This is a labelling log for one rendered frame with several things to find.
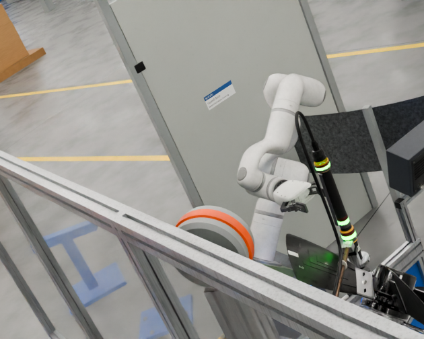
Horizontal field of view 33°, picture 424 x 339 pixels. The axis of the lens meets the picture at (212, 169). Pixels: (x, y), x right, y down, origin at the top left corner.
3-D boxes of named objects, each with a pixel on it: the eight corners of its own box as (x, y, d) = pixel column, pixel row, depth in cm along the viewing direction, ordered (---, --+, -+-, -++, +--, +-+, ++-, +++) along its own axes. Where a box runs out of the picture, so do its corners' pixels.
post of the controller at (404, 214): (412, 243, 282) (400, 202, 274) (407, 241, 285) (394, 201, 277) (418, 239, 284) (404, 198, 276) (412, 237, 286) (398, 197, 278)
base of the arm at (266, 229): (225, 252, 285) (235, 208, 286) (256, 257, 298) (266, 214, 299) (259, 263, 272) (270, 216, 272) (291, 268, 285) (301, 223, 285)
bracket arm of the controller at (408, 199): (401, 209, 276) (399, 203, 274) (396, 208, 278) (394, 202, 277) (439, 177, 285) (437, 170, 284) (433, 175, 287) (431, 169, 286)
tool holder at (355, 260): (367, 271, 211) (358, 245, 207) (344, 274, 214) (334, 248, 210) (371, 253, 218) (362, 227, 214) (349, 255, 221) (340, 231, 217)
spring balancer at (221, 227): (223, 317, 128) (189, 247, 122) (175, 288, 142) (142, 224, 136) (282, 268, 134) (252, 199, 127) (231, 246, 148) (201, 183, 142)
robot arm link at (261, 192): (270, 171, 230) (290, 181, 235) (247, 165, 241) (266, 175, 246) (260, 196, 229) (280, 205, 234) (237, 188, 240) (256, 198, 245)
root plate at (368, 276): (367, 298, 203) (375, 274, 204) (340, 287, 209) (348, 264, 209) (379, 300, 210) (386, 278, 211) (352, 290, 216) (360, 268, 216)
